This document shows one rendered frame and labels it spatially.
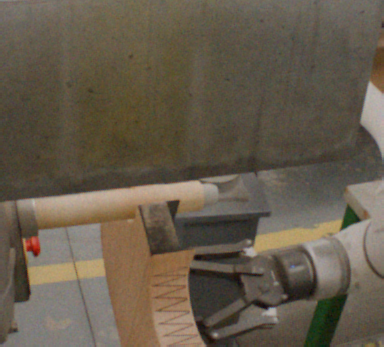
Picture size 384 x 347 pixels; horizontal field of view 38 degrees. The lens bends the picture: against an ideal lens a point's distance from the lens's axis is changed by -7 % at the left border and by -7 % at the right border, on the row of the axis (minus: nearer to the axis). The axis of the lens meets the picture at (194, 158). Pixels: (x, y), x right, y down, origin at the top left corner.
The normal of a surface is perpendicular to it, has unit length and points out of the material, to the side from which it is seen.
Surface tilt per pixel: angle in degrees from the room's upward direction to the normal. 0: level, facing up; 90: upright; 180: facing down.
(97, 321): 0
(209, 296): 90
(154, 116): 90
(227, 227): 90
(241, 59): 90
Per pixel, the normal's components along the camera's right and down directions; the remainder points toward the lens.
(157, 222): 0.17, -0.59
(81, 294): 0.07, -0.84
